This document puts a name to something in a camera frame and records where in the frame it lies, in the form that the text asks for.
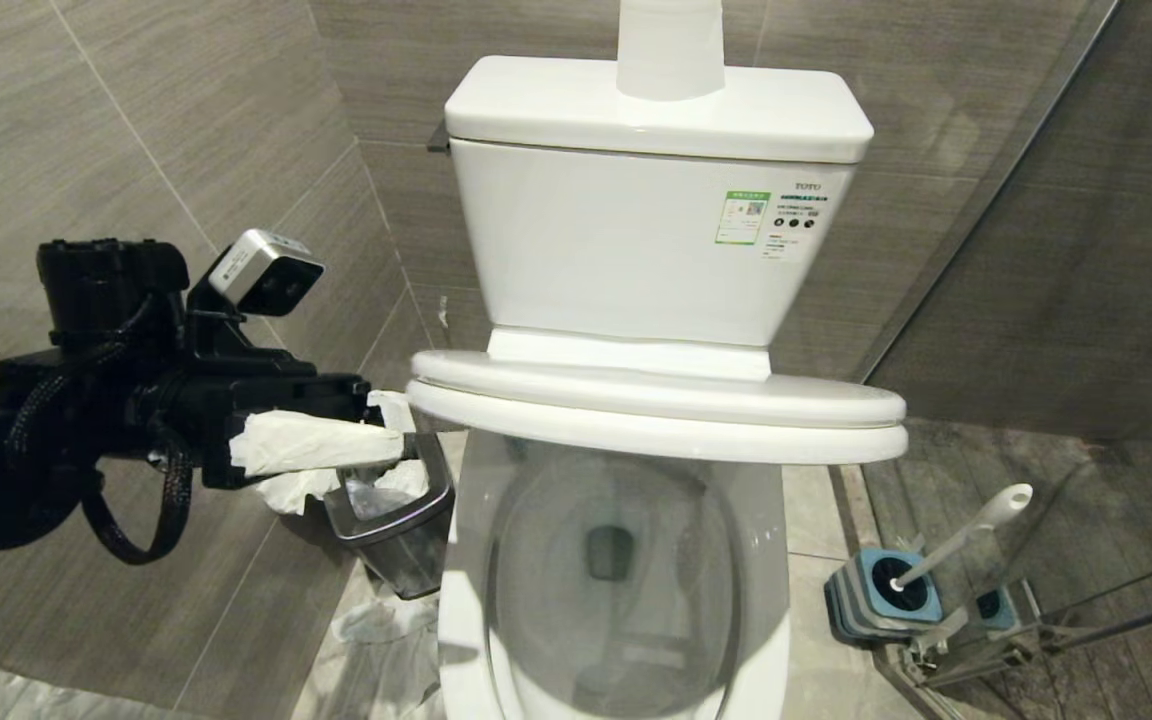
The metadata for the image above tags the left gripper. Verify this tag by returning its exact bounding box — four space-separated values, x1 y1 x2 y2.
131 345 417 491

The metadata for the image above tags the white toilet bowl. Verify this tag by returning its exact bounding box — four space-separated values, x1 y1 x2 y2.
436 430 793 720

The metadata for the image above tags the white toilet tank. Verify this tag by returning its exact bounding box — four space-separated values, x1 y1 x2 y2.
451 135 857 351

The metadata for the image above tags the white toilet seat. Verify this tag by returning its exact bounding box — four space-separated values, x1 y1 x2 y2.
405 380 910 467

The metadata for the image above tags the white toilet tank lid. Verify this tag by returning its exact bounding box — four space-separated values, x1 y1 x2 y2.
444 55 875 166

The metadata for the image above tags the blue grey brush holder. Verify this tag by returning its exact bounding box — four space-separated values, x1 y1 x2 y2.
824 546 947 642

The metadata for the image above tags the white toilet brush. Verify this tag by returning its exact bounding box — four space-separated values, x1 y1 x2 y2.
889 483 1035 593

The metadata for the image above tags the white crumpled paper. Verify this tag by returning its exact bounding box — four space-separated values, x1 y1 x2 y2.
254 468 342 517

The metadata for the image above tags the dark transparent trash bin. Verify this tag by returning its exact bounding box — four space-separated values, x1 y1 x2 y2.
323 430 456 601

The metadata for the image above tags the clear plastic bag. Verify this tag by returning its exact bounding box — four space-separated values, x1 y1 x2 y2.
311 593 445 720

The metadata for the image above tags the green and white sticker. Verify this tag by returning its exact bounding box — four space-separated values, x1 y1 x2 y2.
714 190 770 247

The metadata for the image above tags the white cylindrical bottle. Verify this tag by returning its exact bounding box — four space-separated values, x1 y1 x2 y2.
616 0 727 102

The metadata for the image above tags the white printed sticker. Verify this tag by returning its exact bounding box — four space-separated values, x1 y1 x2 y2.
761 180 833 264

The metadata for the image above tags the glass shower partition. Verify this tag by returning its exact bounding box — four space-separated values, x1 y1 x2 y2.
854 0 1152 720

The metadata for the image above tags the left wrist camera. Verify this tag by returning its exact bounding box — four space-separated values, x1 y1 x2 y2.
186 229 327 351

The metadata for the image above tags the black cable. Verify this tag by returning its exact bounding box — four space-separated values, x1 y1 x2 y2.
81 425 195 566

